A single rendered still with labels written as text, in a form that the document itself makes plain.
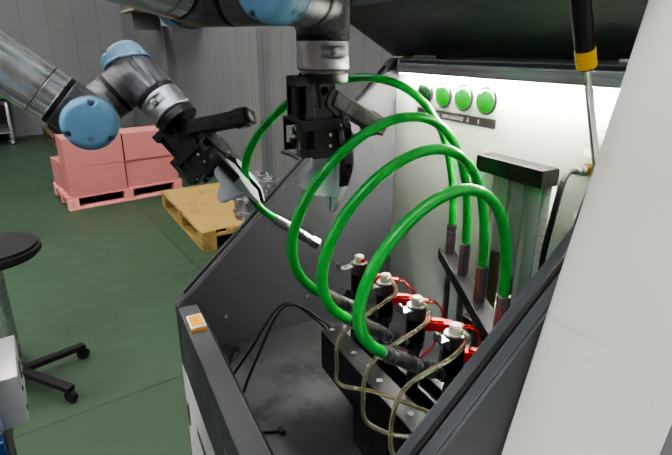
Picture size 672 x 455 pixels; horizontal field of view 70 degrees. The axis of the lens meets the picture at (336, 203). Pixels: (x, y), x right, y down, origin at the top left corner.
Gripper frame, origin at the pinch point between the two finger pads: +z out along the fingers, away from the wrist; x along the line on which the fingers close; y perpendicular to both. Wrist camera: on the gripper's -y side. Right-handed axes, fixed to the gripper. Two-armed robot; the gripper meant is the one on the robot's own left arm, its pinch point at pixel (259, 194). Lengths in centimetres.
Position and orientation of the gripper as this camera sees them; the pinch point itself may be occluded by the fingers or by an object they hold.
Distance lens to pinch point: 84.0
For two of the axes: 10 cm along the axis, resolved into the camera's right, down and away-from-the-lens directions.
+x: -1.2, 0.9, -9.9
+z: 6.6, 7.5, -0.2
